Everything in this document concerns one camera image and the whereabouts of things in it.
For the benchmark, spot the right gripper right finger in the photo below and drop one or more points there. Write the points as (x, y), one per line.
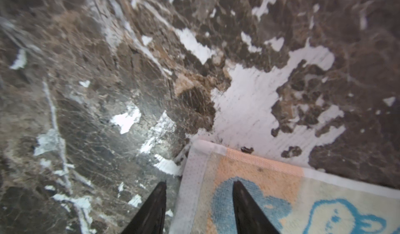
(249, 217)

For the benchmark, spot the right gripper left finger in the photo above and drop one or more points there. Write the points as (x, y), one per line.
(151, 216)

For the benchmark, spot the teal patterned towel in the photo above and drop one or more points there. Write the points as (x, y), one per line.
(296, 200)

